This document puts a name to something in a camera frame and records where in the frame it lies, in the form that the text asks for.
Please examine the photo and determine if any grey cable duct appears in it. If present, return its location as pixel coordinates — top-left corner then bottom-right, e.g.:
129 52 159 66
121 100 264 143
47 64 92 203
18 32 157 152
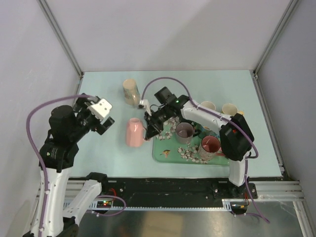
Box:
87 200 246 212

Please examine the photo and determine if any cream floral mug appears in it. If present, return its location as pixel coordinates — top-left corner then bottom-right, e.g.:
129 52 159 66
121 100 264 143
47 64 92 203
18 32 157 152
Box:
122 79 140 107

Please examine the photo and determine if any yellow mug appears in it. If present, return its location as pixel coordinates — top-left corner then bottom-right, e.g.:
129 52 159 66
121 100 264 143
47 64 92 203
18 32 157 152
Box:
222 103 244 116

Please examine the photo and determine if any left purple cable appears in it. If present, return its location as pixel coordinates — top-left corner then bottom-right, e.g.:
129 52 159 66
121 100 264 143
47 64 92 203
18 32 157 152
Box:
26 94 127 233

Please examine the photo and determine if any light pink mug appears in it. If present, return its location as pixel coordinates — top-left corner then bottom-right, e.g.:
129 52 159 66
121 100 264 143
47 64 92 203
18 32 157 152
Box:
125 118 146 148

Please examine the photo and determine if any green floral tray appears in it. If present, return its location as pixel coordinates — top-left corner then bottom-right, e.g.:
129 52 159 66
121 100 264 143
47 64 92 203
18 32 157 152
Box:
153 117 229 166

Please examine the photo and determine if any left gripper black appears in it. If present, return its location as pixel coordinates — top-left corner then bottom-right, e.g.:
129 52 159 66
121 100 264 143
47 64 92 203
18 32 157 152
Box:
70 92 114 140

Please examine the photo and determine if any mauve mug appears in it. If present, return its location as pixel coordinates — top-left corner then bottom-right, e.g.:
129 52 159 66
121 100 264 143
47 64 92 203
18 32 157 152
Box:
175 122 201 144

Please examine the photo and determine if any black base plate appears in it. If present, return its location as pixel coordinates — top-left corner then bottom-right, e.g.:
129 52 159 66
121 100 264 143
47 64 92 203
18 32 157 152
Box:
101 178 258 208

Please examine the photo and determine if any light green mug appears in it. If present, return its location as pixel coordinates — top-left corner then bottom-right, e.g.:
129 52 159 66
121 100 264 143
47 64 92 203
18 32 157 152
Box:
198 101 216 111

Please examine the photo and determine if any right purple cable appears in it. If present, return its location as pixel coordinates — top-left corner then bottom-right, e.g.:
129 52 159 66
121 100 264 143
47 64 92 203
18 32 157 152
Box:
140 76 271 224

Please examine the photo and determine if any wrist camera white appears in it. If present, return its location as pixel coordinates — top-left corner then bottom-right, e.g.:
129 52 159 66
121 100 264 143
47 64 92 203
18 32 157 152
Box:
138 99 152 116
87 98 113 121

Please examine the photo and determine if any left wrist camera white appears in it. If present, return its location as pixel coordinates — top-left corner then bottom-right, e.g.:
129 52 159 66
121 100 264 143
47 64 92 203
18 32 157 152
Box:
87 98 113 121

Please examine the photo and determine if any dark green mug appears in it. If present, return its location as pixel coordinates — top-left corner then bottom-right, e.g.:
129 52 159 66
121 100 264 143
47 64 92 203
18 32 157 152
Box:
182 119 201 129

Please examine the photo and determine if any blue floral mug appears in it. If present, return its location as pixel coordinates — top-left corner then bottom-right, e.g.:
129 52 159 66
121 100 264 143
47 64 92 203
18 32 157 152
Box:
198 125 220 139

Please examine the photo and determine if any purple cable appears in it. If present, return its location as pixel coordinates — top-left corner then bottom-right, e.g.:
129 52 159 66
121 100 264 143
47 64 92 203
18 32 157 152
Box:
26 94 127 233
140 76 271 224

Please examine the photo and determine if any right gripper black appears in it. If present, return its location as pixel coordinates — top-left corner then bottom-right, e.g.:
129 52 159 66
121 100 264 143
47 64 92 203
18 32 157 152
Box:
145 104 172 139

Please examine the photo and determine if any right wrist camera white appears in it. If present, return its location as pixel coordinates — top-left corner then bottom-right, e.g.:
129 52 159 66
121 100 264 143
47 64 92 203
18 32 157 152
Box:
138 99 152 116

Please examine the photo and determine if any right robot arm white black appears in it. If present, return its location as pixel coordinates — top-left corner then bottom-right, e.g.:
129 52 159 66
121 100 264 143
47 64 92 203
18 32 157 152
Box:
139 87 255 198

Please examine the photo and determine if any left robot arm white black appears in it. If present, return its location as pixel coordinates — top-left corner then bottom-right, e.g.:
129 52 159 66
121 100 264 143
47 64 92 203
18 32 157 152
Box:
24 94 115 237

